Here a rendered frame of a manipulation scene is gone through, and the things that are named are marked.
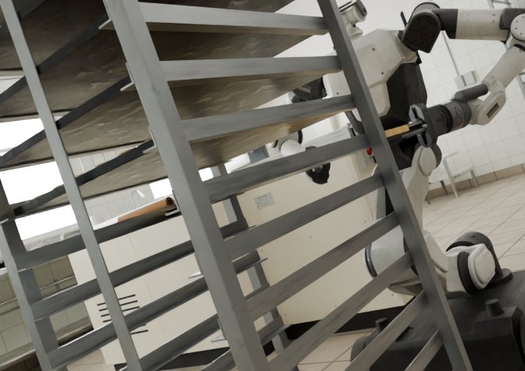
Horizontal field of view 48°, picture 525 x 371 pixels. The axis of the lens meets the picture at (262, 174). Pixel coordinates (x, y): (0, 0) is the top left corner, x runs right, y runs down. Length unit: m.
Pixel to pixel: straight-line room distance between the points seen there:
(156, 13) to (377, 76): 1.06
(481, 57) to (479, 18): 4.95
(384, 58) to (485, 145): 5.12
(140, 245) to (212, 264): 2.51
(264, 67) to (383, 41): 0.85
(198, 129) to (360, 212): 1.81
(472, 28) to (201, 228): 1.27
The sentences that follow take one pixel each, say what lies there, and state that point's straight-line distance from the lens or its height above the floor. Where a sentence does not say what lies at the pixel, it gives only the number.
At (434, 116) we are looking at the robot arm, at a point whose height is 0.79.
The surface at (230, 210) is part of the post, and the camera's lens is 1.52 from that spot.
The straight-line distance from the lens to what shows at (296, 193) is 2.75.
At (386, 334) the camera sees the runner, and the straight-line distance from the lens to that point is 1.15.
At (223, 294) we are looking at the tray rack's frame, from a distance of 0.77.
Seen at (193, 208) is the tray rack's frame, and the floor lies 0.76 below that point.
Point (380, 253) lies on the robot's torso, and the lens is 1.69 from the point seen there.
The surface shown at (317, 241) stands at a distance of 2.76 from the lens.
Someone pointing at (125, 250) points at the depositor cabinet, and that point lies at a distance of 3.37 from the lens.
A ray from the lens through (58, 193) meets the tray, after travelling 1.01.
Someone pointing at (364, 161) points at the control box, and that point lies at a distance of 2.61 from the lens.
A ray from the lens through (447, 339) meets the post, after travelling 1.35.
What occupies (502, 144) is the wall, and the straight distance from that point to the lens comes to 6.84.
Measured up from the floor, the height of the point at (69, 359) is 0.59.
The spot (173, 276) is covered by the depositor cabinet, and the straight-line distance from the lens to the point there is 3.15.
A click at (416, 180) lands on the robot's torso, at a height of 0.63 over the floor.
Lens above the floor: 0.75
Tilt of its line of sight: 2 degrees up
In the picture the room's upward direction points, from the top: 20 degrees counter-clockwise
